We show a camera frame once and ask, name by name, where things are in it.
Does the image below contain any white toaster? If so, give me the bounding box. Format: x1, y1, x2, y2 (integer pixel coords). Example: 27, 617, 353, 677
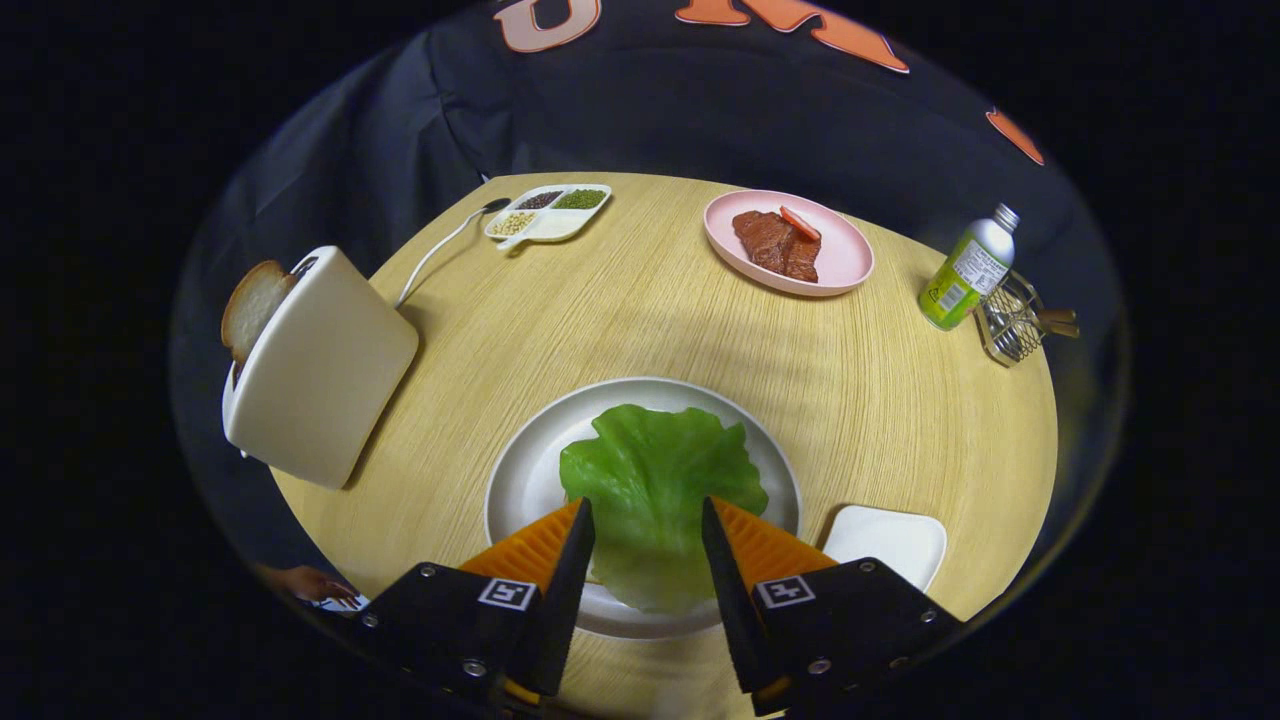
222, 246, 420, 491

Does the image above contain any round white plate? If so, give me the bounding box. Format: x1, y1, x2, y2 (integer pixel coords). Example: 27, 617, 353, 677
484, 376, 804, 642

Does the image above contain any toasted bread slice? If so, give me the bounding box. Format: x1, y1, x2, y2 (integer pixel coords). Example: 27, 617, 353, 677
220, 260, 297, 367

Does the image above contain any white power cable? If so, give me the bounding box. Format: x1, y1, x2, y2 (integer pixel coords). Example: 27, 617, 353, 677
396, 197, 512, 307

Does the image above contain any black backdrop cloth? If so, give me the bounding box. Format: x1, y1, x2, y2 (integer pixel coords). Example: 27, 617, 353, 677
170, 0, 1131, 601

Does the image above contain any white divided dish with seeds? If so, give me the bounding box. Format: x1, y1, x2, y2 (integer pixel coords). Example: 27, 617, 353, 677
484, 184, 613, 250

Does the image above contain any silver bottle with green label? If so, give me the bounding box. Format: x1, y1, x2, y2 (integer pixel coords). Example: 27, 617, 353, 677
918, 204, 1022, 333

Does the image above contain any pink plate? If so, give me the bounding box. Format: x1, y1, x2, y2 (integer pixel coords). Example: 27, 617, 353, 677
703, 189, 876, 298

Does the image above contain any wire mesh basket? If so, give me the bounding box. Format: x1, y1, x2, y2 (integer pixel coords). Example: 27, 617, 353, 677
974, 270, 1051, 368

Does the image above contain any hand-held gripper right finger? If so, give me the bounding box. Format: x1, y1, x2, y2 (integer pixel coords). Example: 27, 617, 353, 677
700, 496, 968, 717

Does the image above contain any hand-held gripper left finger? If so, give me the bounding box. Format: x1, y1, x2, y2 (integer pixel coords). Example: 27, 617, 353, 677
345, 497, 597, 711

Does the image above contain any green lettuce leaf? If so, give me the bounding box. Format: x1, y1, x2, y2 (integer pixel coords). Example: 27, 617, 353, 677
558, 403, 770, 615

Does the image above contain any brown meat piece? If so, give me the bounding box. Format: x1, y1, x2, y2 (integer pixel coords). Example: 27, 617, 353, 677
732, 209, 823, 284

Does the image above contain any white square dish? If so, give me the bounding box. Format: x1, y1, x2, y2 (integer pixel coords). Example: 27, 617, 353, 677
821, 504, 948, 594

